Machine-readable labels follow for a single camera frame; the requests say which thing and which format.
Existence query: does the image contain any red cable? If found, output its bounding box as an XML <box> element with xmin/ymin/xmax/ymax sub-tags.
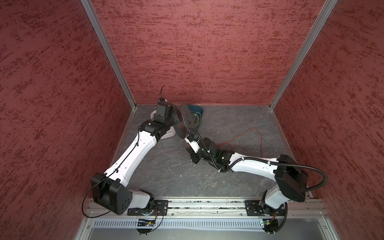
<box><xmin>178</xmin><ymin>122</ymin><xmax>264</xmax><ymax>158</ymax></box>

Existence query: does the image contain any black cable spool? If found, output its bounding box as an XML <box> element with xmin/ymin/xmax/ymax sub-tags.
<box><xmin>174</xmin><ymin>103</ymin><xmax>196</xmax><ymax>139</ymax></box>

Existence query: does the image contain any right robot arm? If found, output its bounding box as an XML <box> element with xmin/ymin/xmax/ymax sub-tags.
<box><xmin>185</xmin><ymin>137</ymin><xmax>308</xmax><ymax>216</ymax></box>

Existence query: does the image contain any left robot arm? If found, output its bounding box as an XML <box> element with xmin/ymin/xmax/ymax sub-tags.
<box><xmin>90</xmin><ymin>101</ymin><xmax>181</xmax><ymax>215</ymax></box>

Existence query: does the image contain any white plastic tray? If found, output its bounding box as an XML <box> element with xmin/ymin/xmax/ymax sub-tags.
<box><xmin>151</xmin><ymin>110</ymin><xmax>176</xmax><ymax>140</ymax></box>

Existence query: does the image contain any teal plastic tray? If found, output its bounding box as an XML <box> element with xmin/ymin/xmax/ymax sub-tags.
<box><xmin>191</xmin><ymin>106</ymin><xmax>204</xmax><ymax>129</ymax></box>

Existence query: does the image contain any right base circuit board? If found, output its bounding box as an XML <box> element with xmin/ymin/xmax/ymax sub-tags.
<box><xmin>262</xmin><ymin>219</ymin><xmax>280</xmax><ymax>234</ymax></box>

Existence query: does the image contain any base circuit board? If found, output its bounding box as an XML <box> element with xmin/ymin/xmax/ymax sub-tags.
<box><xmin>262</xmin><ymin>219</ymin><xmax>280</xmax><ymax>234</ymax></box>
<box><xmin>136</xmin><ymin>219</ymin><xmax>157</xmax><ymax>235</ymax></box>

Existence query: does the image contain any left base circuit board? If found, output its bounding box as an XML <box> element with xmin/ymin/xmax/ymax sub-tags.
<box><xmin>136</xmin><ymin>219</ymin><xmax>157</xmax><ymax>235</ymax></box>

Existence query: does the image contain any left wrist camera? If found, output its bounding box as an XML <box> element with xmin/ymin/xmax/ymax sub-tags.
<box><xmin>158</xmin><ymin>97</ymin><xmax>167</xmax><ymax>103</ymax></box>

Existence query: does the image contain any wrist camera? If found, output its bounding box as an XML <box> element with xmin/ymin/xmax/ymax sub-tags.
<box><xmin>158</xmin><ymin>97</ymin><xmax>167</xmax><ymax>103</ymax></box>
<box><xmin>185</xmin><ymin>137</ymin><xmax>200</xmax><ymax>154</ymax></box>

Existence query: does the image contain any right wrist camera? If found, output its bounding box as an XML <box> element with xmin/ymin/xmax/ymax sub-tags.
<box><xmin>185</xmin><ymin>137</ymin><xmax>200</xmax><ymax>154</ymax></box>

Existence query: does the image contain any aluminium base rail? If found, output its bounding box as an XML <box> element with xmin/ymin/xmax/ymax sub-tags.
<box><xmin>85</xmin><ymin>198</ymin><xmax>330</xmax><ymax>232</ymax></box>

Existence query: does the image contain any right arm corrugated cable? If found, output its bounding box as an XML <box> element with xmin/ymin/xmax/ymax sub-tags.
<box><xmin>187</xmin><ymin>128</ymin><xmax>328</xmax><ymax>234</ymax></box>

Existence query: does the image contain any left aluminium corner post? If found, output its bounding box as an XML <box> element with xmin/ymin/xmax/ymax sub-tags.
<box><xmin>81</xmin><ymin>0</ymin><xmax>137</xmax><ymax>111</ymax></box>

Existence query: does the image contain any aluminium corner post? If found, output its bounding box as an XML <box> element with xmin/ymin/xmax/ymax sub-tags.
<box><xmin>81</xmin><ymin>0</ymin><xmax>137</xmax><ymax>111</ymax></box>
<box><xmin>269</xmin><ymin>0</ymin><xmax>338</xmax><ymax>112</ymax></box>

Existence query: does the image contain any right aluminium corner post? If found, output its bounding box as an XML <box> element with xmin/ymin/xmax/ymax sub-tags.
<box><xmin>269</xmin><ymin>0</ymin><xmax>338</xmax><ymax>112</ymax></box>

